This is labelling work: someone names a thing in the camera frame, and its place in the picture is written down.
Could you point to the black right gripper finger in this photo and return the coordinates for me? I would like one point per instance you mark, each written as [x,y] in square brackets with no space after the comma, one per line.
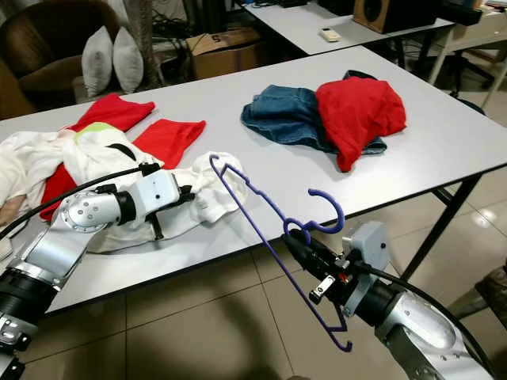
[313,244]
[307,257]

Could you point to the purple clothes hanger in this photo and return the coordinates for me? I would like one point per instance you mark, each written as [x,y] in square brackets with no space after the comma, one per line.
[341,214]

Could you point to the white green shirt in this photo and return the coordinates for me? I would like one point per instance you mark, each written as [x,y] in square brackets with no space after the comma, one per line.
[95,162]

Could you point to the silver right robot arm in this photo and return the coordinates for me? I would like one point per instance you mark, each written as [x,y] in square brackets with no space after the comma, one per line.
[428,332]

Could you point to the red trousers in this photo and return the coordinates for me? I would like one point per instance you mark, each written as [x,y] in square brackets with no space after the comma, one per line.
[115,111]

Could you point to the blue denim garment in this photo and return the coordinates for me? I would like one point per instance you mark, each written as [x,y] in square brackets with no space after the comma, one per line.
[277,111]

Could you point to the red shirt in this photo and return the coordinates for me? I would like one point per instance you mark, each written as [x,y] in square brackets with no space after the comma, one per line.
[360,111]

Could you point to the large white table black legs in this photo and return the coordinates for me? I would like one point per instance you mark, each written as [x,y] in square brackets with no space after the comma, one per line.
[428,142]

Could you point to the cream cloth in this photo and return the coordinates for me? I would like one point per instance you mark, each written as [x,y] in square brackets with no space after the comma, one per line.
[16,174]

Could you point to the grey cushion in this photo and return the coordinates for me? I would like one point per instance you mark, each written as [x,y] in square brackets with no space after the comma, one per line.
[128,59]
[97,62]

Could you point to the black cloth piece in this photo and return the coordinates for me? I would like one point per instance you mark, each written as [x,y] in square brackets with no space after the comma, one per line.
[360,74]

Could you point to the open cardboard box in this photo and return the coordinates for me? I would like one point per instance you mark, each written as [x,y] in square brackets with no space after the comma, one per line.
[223,57]

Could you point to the cream remote control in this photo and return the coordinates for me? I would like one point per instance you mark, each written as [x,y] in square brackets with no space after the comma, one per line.
[329,34]

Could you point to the brown armchair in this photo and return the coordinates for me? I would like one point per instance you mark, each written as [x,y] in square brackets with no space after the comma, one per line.
[40,47]

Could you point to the narrow white table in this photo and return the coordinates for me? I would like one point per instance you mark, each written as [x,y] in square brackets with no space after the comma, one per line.
[293,20]

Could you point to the wooden black speaker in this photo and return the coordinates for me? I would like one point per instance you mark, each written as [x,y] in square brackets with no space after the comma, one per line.
[396,14]

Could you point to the beige desk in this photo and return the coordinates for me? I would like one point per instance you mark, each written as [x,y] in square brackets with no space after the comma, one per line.
[475,36]

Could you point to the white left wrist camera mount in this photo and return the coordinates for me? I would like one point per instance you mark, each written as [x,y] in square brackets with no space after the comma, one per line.
[157,194]

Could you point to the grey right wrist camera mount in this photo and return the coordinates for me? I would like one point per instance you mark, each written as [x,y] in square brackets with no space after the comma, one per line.
[372,245]

